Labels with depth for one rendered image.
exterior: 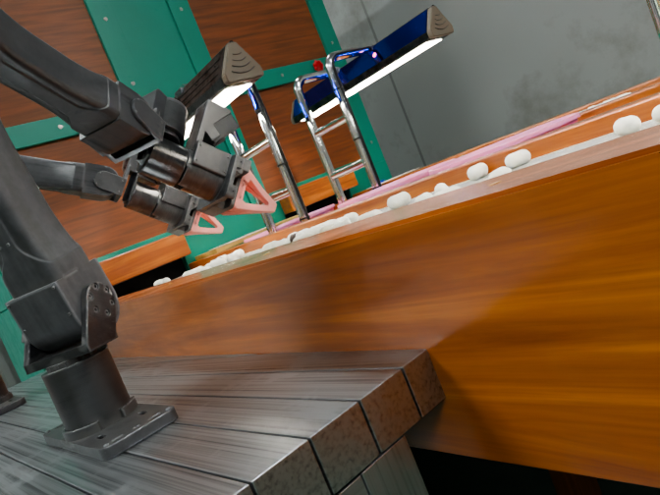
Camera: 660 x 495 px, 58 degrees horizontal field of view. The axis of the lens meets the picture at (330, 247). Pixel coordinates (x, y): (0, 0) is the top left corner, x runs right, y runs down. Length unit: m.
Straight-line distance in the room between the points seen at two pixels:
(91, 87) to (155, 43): 1.25
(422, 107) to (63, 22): 1.70
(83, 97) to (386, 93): 2.47
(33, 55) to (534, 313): 0.56
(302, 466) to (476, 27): 2.52
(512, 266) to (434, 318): 0.08
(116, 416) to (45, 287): 0.13
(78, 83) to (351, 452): 0.52
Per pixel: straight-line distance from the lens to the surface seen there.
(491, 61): 2.75
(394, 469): 0.42
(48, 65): 0.72
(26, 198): 0.61
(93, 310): 0.59
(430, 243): 0.39
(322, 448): 0.38
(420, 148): 3.04
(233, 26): 2.14
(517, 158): 0.80
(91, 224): 1.75
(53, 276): 0.59
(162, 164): 0.82
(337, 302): 0.50
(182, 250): 1.73
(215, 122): 0.87
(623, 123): 0.68
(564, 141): 0.81
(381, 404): 0.41
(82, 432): 0.60
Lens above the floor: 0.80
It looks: 5 degrees down
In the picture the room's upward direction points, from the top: 22 degrees counter-clockwise
